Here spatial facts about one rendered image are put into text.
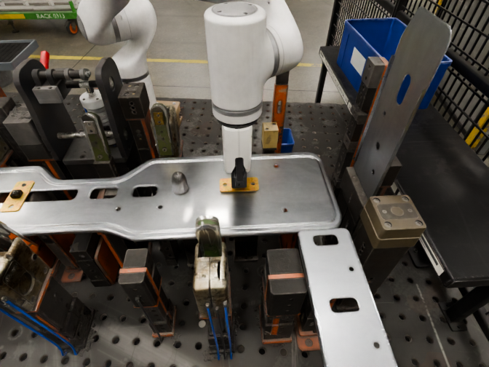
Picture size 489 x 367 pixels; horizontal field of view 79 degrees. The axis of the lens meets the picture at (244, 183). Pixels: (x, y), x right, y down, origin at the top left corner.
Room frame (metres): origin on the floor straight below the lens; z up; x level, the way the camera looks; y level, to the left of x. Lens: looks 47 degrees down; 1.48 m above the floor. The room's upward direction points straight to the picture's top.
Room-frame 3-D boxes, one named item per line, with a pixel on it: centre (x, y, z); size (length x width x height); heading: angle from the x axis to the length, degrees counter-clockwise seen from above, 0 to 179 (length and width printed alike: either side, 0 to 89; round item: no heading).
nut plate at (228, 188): (0.44, 0.01, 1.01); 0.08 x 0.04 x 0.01; 93
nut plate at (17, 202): (0.41, 0.48, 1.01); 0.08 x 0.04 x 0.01; 4
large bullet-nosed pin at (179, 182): (0.43, 0.14, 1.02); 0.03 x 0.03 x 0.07
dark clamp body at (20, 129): (0.61, 0.52, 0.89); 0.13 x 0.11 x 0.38; 3
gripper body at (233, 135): (0.44, 0.01, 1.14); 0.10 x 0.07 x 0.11; 3
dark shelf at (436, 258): (0.67, -0.41, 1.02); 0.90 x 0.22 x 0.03; 3
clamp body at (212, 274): (0.23, 0.06, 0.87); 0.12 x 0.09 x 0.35; 3
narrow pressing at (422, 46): (0.44, -0.25, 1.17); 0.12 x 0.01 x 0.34; 3
